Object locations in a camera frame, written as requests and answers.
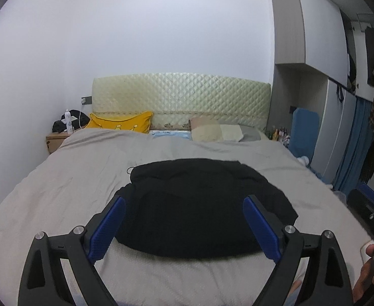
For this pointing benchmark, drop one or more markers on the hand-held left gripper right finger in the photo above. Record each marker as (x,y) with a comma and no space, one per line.
(260,229)

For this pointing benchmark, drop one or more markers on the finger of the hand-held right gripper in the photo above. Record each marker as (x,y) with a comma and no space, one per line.
(370,193)
(360,205)

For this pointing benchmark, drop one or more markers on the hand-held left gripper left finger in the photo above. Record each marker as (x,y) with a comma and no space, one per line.
(105,229)

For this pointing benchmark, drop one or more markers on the black puffer jacket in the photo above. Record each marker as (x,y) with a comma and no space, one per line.
(199,204)

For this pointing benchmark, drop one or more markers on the dark hanging clothes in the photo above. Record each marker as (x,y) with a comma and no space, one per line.
(371,57)

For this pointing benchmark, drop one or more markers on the person's right hand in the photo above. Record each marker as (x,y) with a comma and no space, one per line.
(363,277)

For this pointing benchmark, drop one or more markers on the blue curtain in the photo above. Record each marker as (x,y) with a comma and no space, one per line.
(355,140)

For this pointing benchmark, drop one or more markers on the small white object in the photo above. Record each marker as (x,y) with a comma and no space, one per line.
(303,161)

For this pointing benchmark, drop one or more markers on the person's blue jeans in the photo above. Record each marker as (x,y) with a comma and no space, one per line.
(74,298)

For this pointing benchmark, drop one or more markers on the blue padded board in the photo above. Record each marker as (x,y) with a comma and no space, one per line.
(304,134)

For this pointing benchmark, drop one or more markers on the grey pillow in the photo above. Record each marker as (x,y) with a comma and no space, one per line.
(252,134)

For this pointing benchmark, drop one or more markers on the group of small bottles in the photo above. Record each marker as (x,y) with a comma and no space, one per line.
(281,134)

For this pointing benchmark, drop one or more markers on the pale yellow pillow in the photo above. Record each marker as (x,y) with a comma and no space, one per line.
(231,132)

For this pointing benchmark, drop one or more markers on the wooden nightstand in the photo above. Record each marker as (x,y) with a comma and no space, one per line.
(55,142)

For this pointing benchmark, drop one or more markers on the cream pillow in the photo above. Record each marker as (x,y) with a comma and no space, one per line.
(206,133)

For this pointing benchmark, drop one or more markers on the black bag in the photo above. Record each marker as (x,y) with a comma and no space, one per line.
(59,127)

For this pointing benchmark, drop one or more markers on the white bottle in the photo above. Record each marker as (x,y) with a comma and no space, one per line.
(68,122)

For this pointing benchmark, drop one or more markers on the light blue printed cloth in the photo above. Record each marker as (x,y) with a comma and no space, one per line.
(171,134)

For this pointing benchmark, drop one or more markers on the pink pillow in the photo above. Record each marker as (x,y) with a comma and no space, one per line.
(203,121)

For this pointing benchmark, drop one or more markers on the cream quilted headboard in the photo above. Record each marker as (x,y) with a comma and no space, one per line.
(180,98)

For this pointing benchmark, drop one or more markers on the grey white wardrobe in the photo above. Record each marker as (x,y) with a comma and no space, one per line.
(320,22)

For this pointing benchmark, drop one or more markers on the wall socket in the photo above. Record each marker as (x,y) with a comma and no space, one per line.
(86,100)

